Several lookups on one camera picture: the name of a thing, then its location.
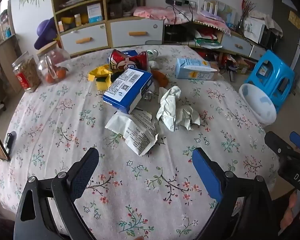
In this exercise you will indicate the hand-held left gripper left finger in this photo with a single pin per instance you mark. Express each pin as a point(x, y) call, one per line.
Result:
point(82, 175)

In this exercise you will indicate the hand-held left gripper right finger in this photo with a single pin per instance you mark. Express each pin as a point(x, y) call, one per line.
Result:
point(207, 175)

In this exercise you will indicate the white blue trash bin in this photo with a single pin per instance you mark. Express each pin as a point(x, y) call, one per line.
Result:
point(255, 102)

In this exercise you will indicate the yellow snack wrapper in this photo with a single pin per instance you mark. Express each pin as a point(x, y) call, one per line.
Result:
point(98, 72)

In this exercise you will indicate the person's right hand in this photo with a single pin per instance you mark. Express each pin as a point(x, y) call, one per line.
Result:
point(292, 212)

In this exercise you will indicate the white printed wrapper bag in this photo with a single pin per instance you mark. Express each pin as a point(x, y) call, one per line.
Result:
point(137, 132)

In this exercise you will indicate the blue plastic stool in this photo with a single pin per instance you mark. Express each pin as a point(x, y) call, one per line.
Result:
point(277, 70)

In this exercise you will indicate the small black device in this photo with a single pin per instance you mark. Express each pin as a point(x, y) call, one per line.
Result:
point(10, 141)

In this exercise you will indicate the crumpled white paper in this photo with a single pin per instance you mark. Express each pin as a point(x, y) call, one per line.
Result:
point(168, 105)

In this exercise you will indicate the blue cardboard box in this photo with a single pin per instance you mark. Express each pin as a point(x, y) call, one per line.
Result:
point(130, 87)

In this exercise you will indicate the mandarin orange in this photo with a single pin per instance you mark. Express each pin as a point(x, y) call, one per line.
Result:
point(60, 73)
point(50, 78)

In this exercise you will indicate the low wooden cabinet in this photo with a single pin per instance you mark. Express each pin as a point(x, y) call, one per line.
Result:
point(236, 45)

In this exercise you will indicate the orange wrapper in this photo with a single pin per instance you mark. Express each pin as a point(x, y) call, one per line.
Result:
point(160, 77)

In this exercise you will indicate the light blue milk carton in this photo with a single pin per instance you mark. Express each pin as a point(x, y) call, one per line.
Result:
point(190, 67)

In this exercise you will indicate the glass jar with wooden lid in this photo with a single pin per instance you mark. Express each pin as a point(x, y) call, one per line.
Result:
point(43, 65)

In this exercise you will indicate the white cardboard box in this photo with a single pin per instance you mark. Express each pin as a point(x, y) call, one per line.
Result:
point(252, 28)

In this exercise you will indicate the crushed red can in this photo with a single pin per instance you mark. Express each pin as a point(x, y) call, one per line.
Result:
point(120, 61)

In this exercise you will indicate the yellow paper note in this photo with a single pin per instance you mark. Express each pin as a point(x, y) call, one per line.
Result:
point(295, 20)

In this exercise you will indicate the red green plastic bags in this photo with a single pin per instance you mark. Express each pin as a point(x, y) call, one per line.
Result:
point(207, 40)

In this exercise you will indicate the torn blue white packet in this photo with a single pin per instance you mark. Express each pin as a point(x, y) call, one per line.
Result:
point(127, 52)

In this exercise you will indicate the dried twigs in vase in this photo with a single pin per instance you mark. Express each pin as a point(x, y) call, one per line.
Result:
point(245, 15)

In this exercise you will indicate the purple hat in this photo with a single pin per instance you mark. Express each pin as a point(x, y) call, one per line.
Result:
point(46, 31)

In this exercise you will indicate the small white orange bottle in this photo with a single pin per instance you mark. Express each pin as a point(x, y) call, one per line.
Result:
point(61, 27)

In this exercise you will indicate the white rack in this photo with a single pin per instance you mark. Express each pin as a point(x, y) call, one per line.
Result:
point(207, 7)

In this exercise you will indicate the yellow container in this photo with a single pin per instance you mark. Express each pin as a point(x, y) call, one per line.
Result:
point(67, 20)

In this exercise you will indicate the blue white box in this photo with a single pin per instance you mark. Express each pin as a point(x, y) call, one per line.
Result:
point(95, 13)

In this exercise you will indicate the wooden shelf cabinet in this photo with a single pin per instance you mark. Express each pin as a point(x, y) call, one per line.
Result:
point(106, 10)

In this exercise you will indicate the dark brown box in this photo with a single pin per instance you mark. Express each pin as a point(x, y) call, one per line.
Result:
point(115, 10)

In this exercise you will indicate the pink cloth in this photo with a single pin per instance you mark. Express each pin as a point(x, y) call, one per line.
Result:
point(155, 13)

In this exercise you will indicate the white power strip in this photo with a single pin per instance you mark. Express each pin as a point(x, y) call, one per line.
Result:
point(182, 2)

